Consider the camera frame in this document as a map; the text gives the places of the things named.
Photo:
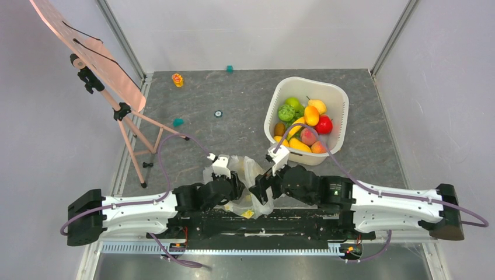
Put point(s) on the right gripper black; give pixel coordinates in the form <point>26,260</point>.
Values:
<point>264,186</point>

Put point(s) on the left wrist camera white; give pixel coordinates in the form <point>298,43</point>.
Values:
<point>220,165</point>

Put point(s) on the teal cube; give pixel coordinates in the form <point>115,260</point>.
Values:
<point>229,69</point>

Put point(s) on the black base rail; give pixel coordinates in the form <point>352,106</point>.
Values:
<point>290,228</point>

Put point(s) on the pink tripod stand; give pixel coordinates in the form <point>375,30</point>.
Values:
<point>121,114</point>

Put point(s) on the pink perforated board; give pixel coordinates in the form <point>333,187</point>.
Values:
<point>94,54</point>

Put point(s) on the orange yellow toy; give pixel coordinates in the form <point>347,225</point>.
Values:
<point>177,80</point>

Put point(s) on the clear plastic bag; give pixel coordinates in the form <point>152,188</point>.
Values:
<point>247,206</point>

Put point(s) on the teal toy piece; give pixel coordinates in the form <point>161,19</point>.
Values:
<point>177,122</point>

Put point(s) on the pink peach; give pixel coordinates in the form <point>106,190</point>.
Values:
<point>307,137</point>

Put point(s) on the red apple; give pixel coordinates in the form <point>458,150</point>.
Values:
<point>324,126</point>

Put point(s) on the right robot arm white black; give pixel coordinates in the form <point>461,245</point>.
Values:
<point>366,208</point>

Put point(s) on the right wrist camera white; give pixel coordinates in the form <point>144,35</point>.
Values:
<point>278,156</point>

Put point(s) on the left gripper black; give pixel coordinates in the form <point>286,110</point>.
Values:
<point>237,188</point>

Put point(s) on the brown kiwi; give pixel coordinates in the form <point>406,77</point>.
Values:
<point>279,129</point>

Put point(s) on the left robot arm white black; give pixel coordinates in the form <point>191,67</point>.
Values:
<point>94,215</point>

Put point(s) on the green pear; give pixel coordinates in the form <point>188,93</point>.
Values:
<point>294,103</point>

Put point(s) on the green grapes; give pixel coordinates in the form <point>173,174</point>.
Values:
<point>298,115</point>

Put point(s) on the yellow banana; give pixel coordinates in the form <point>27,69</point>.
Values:
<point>295,127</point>

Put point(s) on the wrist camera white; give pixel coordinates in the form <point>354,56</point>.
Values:
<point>278,156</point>
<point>220,165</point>

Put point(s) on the yellow lemon pear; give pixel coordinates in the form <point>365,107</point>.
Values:
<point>318,104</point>

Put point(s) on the white plastic basket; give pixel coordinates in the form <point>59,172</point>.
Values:
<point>336,101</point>

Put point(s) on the orange yellow mango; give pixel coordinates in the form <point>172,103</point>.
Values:
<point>311,115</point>

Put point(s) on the orange peach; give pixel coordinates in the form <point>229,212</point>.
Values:
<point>319,147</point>

